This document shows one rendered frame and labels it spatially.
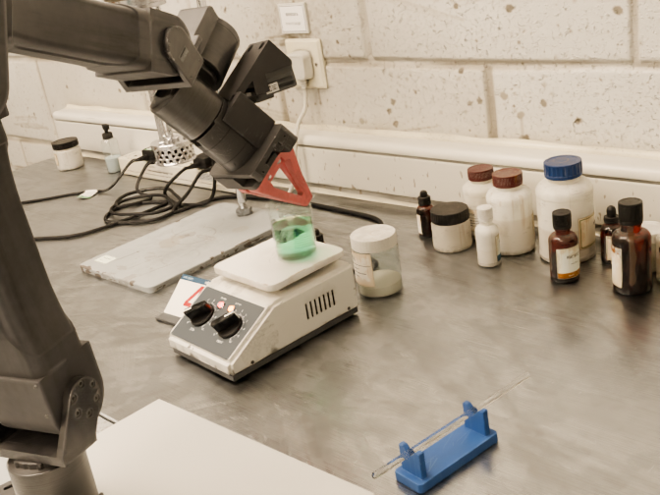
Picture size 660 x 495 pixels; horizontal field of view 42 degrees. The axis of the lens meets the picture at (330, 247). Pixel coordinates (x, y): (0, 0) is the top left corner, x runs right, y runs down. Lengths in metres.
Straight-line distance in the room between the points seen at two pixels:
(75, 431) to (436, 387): 0.37
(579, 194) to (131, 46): 0.58
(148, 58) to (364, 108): 0.70
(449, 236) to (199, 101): 0.46
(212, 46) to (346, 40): 0.56
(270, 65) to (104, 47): 0.22
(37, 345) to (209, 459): 0.22
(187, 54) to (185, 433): 0.37
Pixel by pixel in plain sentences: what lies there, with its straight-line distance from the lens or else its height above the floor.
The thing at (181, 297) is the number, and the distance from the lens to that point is 1.16.
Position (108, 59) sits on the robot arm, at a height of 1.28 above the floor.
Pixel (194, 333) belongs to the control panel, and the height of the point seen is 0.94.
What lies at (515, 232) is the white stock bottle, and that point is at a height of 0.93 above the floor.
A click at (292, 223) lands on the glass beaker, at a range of 0.99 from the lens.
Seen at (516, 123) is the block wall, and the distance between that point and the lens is 1.28.
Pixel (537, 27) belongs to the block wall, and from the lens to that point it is 1.23.
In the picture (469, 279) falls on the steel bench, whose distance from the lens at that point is 1.12.
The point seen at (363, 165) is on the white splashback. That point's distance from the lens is 1.43.
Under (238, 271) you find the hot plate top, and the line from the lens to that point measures 1.02.
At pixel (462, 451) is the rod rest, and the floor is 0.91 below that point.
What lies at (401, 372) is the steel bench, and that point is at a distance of 0.93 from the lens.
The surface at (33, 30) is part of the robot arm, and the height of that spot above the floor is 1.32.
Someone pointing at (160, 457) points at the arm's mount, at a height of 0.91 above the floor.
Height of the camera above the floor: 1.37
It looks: 22 degrees down
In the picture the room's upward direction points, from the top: 10 degrees counter-clockwise
